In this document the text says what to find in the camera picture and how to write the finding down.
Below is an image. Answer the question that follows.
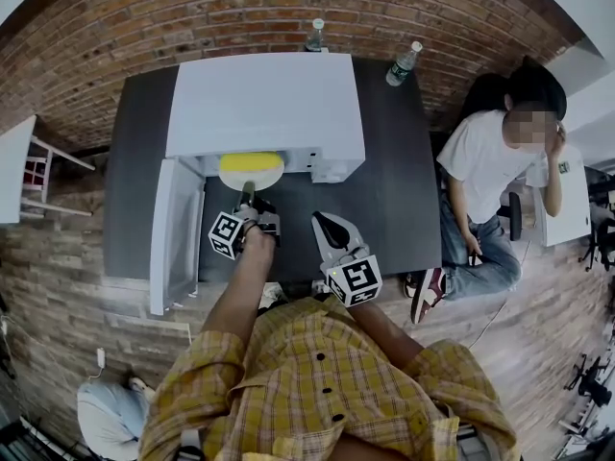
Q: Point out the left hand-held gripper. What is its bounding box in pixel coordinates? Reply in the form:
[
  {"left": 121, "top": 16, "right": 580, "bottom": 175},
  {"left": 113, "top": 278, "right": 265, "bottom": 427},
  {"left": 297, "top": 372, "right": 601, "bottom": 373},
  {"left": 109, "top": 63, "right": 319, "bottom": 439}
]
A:
[{"left": 207, "top": 180, "right": 283, "bottom": 261}]

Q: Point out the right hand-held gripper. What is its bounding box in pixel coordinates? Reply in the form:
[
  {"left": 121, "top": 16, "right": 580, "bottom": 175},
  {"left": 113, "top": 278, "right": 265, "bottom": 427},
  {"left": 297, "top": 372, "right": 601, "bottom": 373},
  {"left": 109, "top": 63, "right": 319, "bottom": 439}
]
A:
[{"left": 310, "top": 210, "right": 383, "bottom": 308}]

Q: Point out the white round plate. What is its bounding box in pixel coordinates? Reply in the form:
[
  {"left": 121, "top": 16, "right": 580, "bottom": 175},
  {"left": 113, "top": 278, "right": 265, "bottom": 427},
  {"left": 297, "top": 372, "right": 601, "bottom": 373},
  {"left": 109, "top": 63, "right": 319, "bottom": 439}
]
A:
[{"left": 218, "top": 163, "right": 284, "bottom": 194}]

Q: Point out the yellow corn cob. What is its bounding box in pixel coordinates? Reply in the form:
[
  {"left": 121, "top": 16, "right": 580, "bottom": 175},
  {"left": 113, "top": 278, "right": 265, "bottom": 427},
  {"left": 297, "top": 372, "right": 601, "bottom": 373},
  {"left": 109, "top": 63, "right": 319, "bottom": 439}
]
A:
[{"left": 218, "top": 151, "right": 284, "bottom": 173}]

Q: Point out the white microwave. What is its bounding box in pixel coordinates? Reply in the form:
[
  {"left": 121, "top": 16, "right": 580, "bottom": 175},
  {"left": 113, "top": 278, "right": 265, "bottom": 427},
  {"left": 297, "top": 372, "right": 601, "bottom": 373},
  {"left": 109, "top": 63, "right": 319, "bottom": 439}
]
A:
[{"left": 148, "top": 52, "right": 367, "bottom": 317}]

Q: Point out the person's left forearm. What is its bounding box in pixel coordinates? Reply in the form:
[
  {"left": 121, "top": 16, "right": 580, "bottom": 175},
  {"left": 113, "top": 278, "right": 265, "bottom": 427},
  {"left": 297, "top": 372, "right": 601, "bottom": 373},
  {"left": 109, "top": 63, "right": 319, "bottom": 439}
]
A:
[{"left": 199, "top": 221, "right": 278, "bottom": 340}]

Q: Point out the person's right forearm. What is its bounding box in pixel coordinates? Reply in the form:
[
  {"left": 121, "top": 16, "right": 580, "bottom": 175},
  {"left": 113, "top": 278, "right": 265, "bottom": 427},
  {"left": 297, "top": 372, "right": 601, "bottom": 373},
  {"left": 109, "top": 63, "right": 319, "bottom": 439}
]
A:
[{"left": 348, "top": 300, "right": 427, "bottom": 369}]

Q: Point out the clear water bottle green label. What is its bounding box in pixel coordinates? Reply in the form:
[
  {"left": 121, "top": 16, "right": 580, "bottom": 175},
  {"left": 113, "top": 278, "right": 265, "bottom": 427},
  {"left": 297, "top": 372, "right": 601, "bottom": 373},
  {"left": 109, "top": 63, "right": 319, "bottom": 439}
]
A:
[
  {"left": 305, "top": 17, "right": 326, "bottom": 53},
  {"left": 385, "top": 40, "right": 424, "bottom": 88}
]

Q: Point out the red box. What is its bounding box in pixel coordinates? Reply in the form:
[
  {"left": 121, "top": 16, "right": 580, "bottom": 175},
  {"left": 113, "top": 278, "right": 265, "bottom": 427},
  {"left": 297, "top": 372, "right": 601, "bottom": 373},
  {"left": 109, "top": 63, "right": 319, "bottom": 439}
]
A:
[{"left": 22, "top": 156, "right": 49, "bottom": 194}]

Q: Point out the white side table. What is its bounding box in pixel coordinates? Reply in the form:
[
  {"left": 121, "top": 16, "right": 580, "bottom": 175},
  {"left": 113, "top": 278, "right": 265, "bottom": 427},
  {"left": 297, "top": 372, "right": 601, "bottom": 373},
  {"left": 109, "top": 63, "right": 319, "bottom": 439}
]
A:
[{"left": 0, "top": 114, "right": 97, "bottom": 225}]

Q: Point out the white desk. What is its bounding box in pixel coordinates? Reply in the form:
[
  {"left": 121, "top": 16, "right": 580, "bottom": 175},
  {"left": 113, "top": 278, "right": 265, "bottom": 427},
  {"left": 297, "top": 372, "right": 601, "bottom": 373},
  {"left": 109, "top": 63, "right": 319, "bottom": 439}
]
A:
[{"left": 526, "top": 144, "right": 593, "bottom": 249}]

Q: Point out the black tripod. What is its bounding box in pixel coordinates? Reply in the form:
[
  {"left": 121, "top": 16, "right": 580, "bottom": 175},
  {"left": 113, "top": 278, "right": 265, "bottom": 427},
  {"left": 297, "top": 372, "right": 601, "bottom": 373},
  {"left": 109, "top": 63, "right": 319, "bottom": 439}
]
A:
[{"left": 578, "top": 168, "right": 615, "bottom": 274}]

